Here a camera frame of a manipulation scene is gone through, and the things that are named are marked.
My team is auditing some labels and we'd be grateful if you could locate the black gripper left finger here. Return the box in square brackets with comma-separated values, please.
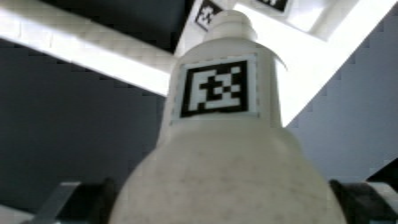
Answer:
[23, 178, 115, 224]

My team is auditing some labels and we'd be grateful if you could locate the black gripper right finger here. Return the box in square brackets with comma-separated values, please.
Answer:
[328, 180, 398, 224]

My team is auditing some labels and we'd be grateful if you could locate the white lamp bulb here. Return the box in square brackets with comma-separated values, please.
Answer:
[108, 10, 346, 224]

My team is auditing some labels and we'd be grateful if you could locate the white lamp base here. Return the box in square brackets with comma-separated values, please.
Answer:
[174, 0, 398, 128]

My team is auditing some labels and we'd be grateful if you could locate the white front fence wall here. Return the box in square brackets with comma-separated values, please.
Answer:
[0, 0, 176, 96]

